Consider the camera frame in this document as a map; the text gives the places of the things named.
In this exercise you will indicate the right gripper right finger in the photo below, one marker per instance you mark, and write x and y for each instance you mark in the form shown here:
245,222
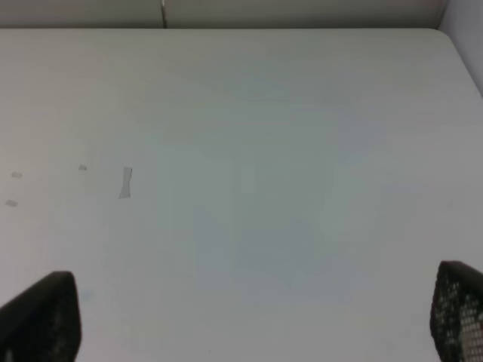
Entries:
456,313

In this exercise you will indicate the clear tape strip right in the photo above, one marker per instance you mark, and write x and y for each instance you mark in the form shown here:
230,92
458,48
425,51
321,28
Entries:
125,191

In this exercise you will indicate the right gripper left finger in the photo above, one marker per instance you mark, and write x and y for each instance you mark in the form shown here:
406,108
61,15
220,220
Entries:
43,323

